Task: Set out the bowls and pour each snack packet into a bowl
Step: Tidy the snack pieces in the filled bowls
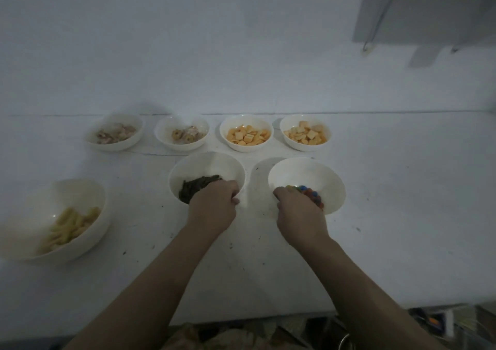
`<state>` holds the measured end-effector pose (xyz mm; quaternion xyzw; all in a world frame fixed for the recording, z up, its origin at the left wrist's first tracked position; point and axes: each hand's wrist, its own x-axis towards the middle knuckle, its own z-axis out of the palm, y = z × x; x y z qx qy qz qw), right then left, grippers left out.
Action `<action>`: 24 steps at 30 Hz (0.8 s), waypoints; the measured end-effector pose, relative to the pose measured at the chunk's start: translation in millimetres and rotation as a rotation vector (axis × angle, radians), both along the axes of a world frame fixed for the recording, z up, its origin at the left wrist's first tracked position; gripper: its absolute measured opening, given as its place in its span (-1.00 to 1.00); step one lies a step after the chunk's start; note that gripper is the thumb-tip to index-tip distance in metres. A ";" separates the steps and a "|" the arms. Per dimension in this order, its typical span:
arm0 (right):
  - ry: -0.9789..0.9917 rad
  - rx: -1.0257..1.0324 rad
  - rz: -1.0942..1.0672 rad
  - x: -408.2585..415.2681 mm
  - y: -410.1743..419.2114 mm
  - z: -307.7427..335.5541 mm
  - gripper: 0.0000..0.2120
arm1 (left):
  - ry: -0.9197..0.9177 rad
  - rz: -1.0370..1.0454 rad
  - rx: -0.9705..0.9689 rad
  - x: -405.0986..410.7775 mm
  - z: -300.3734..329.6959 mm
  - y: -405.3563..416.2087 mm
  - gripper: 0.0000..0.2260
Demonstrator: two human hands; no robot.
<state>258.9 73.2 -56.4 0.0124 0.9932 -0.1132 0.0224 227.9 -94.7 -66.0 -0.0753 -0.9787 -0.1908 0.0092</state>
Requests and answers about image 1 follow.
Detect person's left hand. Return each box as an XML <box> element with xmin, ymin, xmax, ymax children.
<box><xmin>187</xmin><ymin>180</ymin><xmax>241</xmax><ymax>242</ymax></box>

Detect person's right hand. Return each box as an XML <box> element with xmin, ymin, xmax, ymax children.
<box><xmin>273</xmin><ymin>186</ymin><xmax>331</xmax><ymax>250</ymax></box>

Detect pile of colourful candies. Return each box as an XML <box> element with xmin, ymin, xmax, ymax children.
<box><xmin>286</xmin><ymin>185</ymin><xmax>324</xmax><ymax>210</ymax></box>

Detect pile of dark seeds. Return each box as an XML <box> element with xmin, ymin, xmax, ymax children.
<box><xmin>178</xmin><ymin>175</ymin><xmax>224</xmax><ymax>204</ymax></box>

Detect large white bowl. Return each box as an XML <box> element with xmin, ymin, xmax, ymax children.
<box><xmin>168</xmin><ymin>151</ymin><xmax>247</xmax><ymax>206</ymax></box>
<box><xmin>0</xmin><ymin>178</ymin><xmax>113</xmax><ymax>264</ymax></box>
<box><xmin>268</xmin><ymin>157</ymin><xmax>346</xmax><ymax>216</ymax></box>

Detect pile of yellow crackers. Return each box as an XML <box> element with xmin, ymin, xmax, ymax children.
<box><xmin>283</xmin><ymin>121</ymin><xmax>328</xmax><ymax>146</ymax></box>
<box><xmin>226</xmin><ymin>125</ymin><xmax>271</xmax><ymax>146</ymax></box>

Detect small white bowl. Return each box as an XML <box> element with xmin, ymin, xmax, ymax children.
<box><xmin>219</xmin><ymin>113</ymin><xmax>275</xmax><ymax>153</ymax></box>
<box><xmin>279</xmin><ymin>113</ymin><xmax>332</xmax><ymax>152</ymax></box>
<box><xmin>154</xmin><ymin>114</ymin><xmax>210</xmax><ymax>152</ymax></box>
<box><xmin>86</xmin><ymin>113</ymin><xmax>146</xmax><ymax>153</ymax></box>

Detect person's right forearm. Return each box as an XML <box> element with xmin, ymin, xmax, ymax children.
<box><xmin>304</xmin><ymin>237</ymin><xmax>446</xmax><ymax>350</ymax></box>

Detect person's left forearm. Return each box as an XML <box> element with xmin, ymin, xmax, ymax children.
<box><xmin>66</xmin><ymin>223</ymin><xmax>212</xmax><ymax>350</ymax></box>

